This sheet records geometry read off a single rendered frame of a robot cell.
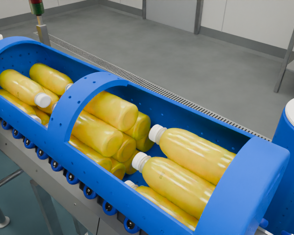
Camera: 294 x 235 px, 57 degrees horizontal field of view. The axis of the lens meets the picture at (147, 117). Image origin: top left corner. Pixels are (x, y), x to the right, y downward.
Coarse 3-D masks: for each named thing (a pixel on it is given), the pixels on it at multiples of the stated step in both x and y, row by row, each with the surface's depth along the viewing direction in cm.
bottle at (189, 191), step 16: (144, 160) 57; (160, 160) 55; (144, 176) 55; (160, 176) 53; (176, 176) 51; (192, 176) 51; (160, 192) 53; (176, 192) 50; (192, 192) 49; (208, 192) 48; (192, 208) 49
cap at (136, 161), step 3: (138, 153) 59; (141, 153) 59; (144, 153) 59; (135, 156) 58; (138, 156) 58; (141, 156) 58; (144, 156) 58; (135, 159) 58; (138, 159) 58; (141, 159) 58; (132, 162) 58; (135, 162) 58; (138, 162) 57; (132, 165) 59; (135, 165) 58; (138, 165) 57; (135, 168) 59; (138, 168) 58
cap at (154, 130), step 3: (153, 126) 60; (156, 126) 60; (159, 126) 60; (153, 129) 59; (156, 129) 59; (159, 129) 59; (150, 132) 59; (153, 132) 59; (156, 132) 59; (150, 135) 60; (153, 135) 59; (150, 138) 60; (153, 138) 59; (153, 141) 60
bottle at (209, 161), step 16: (176, 128) 57; (160, 144) 57; (176, 144) 54; (192, 144) 53; (208, 144) 53; (176, 160) 55; (192, 160) 52; (208, 160) 50; (224, 160) 49; (208, 176) 51
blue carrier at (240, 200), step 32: (0, 64) 89; (32, 64) 98; (64, 64) 97; (0, 96) 77; (64, 96) 63; (128, 96) 81; (160, 96) 65; (32, 128) 68; (64, 128) 60; (192, 128) 70; (224, 128) 60; (64, 160) 63; (256, 160) 44; (288, 160) 53; (96, 192) 61; (128, 192) 51; (224, 192) 42; (256, 192) 40; (160, 224) 47; (224, 224) 40; (256, 224) 54
